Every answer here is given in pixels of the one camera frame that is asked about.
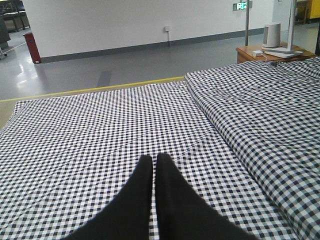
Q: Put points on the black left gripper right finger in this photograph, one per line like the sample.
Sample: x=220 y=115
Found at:
x=182 y=214

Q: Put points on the green exit sign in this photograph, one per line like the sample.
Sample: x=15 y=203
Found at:
x=242 y=5

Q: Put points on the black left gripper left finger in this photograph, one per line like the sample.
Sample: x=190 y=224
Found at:
x=127 y=216

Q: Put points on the white charger adapter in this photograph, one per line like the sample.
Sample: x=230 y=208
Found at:
x=257 y=53

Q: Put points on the metal pole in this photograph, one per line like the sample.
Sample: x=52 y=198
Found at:
x=247 y=19

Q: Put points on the red fire extinguisher box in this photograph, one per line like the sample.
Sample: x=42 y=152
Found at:
x=32 y=47

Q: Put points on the white cylindrical speaker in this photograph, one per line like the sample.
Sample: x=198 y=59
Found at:
x=271 y=35

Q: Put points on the checkered bed sheet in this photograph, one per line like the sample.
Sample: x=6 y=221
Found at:
x=62 y=160

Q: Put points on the white wall socket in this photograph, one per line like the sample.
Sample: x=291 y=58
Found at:
x=167 y=28

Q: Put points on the checkered folded quilt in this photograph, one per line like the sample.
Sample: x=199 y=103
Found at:
x=269 y=114

